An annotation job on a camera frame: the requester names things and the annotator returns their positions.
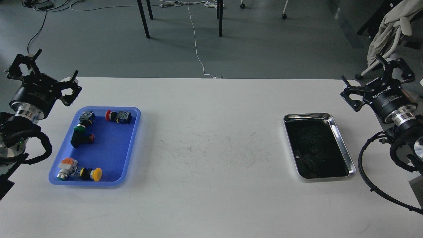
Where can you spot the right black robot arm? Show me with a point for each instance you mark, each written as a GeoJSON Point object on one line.
{"type": "Point", "coordinates": [404, 137]}

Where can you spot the yellow push button switch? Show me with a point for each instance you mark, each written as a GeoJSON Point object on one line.
{"type": "Point", "coordinates": [86, 174]}

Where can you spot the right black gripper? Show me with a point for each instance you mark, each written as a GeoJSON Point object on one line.
{"type": "Point", "coordinates": [390, 97]}

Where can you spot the black table legs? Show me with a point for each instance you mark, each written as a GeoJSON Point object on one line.
{"type": "Point", "coordinates": [217, 4]}

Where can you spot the small grey contact block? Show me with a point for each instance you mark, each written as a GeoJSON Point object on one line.
{"type": "Point", "coordinates": [87, 117]}

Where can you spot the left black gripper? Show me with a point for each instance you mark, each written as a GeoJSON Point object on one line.
{"type": "Point", "coordinates": [37, 94]}

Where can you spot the blue plastic tray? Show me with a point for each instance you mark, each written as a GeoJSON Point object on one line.
{"type": "Point", "coordinates": [111, 150]}

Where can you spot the red emergency stop button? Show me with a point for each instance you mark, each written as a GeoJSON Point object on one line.
{"type": "Point", "coordinates": [122, 116]}

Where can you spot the green push button switch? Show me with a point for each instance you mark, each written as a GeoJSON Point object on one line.
{"type": "Point", "coordinates": [80, 136]}

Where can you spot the grey switch orange top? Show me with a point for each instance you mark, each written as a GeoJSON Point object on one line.
{"type": "Point", "coordinates": [67, 169]}

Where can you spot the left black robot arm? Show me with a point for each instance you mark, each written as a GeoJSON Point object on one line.
{"type": "Point", "coordinates": [15, 131]}

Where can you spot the chair with beige jacket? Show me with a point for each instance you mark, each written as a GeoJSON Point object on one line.
{"type": "Point", "coordinates": [399, 35]}

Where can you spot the stainless steel tray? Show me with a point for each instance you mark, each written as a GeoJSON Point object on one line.
{"type": "Point", "coordinates": [318, 149]}

